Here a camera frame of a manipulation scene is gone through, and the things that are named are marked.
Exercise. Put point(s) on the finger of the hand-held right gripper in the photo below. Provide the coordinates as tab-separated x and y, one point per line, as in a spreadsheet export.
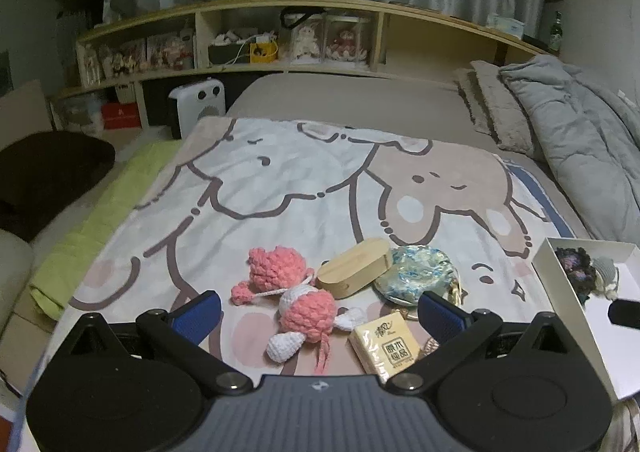
624	313

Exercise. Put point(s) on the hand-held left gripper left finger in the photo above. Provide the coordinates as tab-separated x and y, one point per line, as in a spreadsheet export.
197	314

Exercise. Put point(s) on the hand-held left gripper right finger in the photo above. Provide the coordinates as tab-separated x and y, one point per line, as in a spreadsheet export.
440	314

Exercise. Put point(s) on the white cardboard box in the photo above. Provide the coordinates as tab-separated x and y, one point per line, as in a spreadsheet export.
600	357

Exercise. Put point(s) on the blue floral brocade pouch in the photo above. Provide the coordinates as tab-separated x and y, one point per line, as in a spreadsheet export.
412	272

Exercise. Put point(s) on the oval wooden box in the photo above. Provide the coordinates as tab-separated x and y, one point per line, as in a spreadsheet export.
350	264

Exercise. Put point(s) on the pink and white crochet doll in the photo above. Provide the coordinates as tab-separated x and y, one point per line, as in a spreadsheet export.
305	312

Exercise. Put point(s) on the grey crochet toy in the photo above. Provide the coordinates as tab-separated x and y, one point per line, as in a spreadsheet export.
606	274

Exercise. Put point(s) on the yellow tissue packet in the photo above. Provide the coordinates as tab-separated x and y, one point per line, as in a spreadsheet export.
387	342

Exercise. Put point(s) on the dark crochet flowers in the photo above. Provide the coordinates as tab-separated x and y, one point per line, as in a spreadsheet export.
575	272

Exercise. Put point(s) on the pink crochet toy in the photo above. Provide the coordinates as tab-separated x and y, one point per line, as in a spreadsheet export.
272	267

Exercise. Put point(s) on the green blanket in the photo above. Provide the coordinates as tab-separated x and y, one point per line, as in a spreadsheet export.
95	227

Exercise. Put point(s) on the printed cartoon blanket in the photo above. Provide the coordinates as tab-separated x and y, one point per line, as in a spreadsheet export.
280	182

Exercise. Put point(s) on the grey duvet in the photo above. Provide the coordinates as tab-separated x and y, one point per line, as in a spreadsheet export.
575	132

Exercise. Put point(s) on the dark brown cushion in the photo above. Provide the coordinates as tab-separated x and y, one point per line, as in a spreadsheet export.
45	172

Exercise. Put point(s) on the white heater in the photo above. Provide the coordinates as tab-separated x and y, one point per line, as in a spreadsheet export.
197	104

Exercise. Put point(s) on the red box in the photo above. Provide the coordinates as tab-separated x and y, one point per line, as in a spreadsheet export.
121	116

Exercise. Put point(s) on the clear plastic container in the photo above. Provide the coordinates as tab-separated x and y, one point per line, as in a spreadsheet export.
80	114

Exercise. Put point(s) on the bed with taupe sheet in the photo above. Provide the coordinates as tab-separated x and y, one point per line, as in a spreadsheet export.
350	97

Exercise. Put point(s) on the dark storage bin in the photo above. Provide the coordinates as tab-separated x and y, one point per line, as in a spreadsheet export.
225	54

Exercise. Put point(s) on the row of figurines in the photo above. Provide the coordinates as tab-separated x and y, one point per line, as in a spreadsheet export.
135	57

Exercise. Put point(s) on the wooden headboard shelf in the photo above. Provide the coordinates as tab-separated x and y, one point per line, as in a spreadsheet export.
425	49

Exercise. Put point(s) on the cardboard sheet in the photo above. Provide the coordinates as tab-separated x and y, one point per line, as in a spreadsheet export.
22	112

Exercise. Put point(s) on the red doll in clear case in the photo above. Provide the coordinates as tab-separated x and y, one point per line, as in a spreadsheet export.
346	44

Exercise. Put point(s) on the green bottle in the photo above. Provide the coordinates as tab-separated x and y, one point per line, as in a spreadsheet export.
556	34

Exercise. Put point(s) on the white doll in clear case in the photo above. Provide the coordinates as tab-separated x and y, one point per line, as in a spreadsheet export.
306	42

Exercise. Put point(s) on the white tissue pack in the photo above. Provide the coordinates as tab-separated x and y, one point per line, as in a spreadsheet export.
506	24

